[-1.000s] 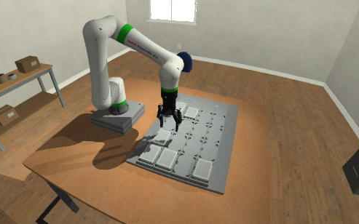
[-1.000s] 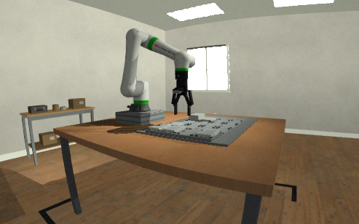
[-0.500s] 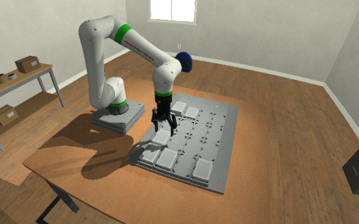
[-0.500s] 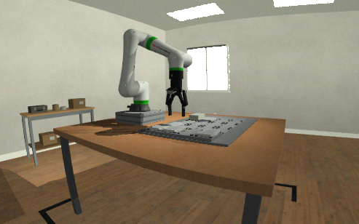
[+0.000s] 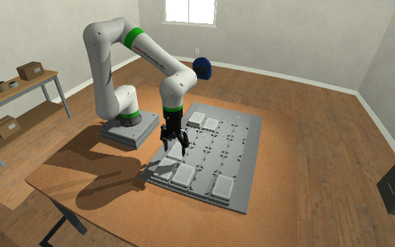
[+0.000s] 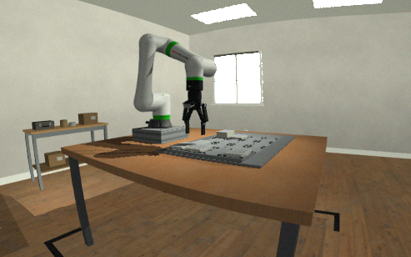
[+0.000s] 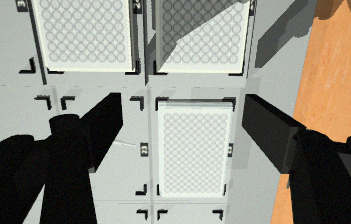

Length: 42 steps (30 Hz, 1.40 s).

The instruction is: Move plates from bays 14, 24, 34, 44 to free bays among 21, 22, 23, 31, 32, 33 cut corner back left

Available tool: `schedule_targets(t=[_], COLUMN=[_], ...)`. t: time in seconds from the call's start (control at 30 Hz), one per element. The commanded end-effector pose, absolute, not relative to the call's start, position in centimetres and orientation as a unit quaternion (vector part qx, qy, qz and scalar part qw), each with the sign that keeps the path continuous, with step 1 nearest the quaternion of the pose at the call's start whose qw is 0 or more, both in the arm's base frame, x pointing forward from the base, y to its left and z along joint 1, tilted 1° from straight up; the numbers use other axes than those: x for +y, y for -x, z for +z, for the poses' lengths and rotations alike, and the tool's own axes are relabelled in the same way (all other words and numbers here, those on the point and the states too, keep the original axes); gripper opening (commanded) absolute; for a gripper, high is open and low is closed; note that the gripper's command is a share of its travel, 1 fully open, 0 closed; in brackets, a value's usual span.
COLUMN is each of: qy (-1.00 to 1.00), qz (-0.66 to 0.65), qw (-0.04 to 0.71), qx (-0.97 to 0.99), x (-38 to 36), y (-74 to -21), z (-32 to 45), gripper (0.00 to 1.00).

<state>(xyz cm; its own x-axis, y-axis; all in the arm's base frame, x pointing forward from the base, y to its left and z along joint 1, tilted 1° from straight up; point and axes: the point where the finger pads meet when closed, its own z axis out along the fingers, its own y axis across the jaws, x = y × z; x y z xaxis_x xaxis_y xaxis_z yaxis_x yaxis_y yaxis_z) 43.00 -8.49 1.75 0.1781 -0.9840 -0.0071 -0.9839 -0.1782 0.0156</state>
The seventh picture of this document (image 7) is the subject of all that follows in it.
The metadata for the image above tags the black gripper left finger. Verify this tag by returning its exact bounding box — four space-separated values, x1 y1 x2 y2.
0 93 123 224

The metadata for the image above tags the white pipette tip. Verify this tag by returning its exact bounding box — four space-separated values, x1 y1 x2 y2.
113 140 130 145

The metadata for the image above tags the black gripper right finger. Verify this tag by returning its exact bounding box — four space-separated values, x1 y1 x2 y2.
241 94 351 224

